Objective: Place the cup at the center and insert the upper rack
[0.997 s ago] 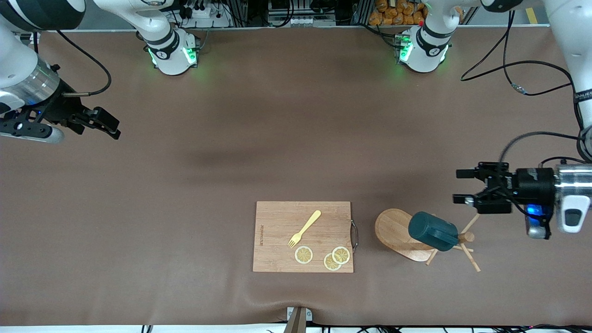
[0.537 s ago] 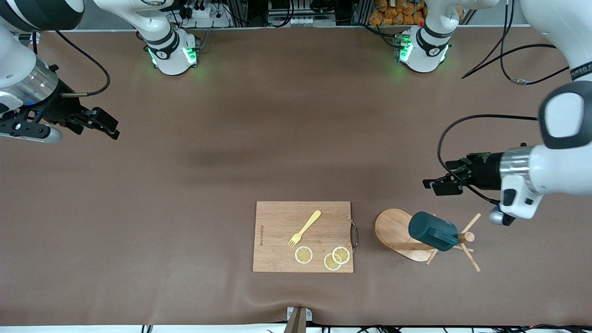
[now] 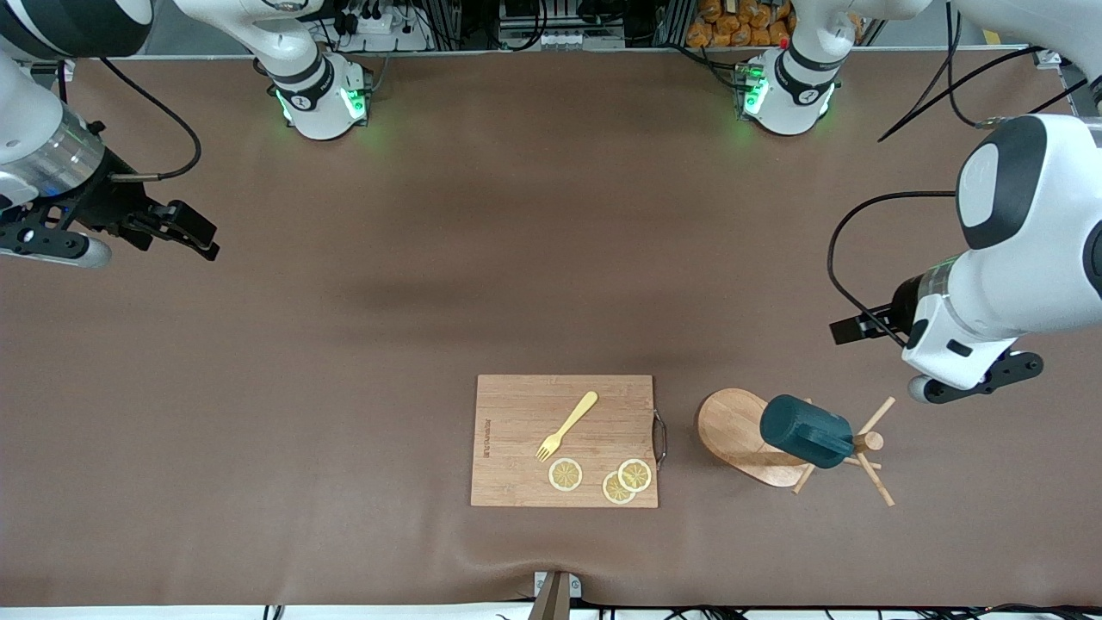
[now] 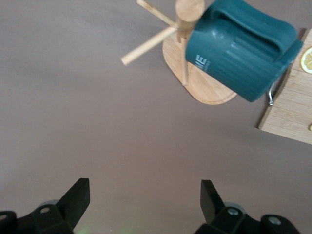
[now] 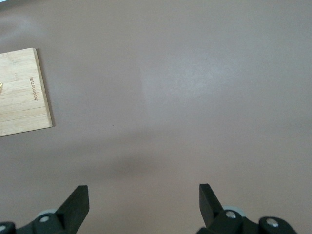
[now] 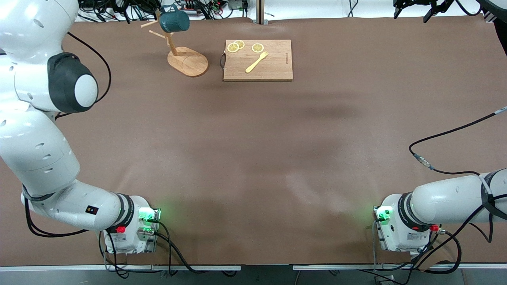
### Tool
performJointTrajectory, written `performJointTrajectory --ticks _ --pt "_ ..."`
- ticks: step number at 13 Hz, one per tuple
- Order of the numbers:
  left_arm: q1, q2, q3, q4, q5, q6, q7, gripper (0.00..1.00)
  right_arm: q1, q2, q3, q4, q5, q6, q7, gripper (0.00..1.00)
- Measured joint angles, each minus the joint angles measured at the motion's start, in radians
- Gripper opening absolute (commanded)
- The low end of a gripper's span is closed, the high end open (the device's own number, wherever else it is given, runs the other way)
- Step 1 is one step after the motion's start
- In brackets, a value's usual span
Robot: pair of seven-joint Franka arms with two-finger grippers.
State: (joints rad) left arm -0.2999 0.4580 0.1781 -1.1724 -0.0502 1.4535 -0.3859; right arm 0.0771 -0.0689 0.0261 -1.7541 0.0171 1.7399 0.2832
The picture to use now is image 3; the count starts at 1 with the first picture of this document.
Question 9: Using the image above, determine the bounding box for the teal cup yellow inside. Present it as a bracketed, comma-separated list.
[760, 394, 855, 470]

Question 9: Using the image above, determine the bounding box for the wooden cup rack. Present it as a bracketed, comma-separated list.
[697, 387, 896, 507]

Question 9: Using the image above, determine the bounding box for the white power strip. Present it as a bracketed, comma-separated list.
[340, 10, 431, 53]

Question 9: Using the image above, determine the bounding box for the yellow plastic fork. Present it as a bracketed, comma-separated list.
[536, 391, 599, 463]

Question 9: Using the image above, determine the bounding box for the wooden cutting board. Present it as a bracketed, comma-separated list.
[470, 374, 659, 509]

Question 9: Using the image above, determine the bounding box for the white socket bar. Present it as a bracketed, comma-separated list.
[501, 30, 625, 51]

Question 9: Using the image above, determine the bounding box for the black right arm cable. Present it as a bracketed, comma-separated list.
[99, 56, 203, 183]

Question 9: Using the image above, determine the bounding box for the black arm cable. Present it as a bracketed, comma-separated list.
[826, 191, 961, 347]
[99, 56, 203, 183]

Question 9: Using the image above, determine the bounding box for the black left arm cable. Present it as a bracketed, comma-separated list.
[826, 191, 961, 347]

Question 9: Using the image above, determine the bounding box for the metal table edge bracket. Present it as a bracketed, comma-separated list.
[534, 571, 582, 620]

